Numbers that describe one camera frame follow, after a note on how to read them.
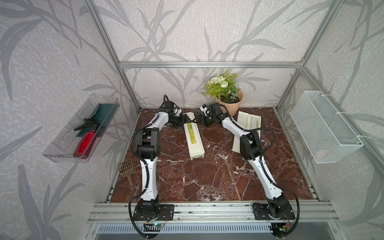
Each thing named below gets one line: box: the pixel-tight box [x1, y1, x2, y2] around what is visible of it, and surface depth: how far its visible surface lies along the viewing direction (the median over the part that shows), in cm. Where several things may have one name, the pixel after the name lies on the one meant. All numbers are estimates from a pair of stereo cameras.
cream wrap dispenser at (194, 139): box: [183, 112, 205, 161], surface depth 95 cm
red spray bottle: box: [73, 118, 100, 159], surface depth 61 cm
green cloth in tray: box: [76, 103, 119, 138], surface depth 68 cm
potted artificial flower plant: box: [203, 69, 244, 117], surface depth 102 cm
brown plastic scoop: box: [118, 157, 135, 190], surface depth 88 cm
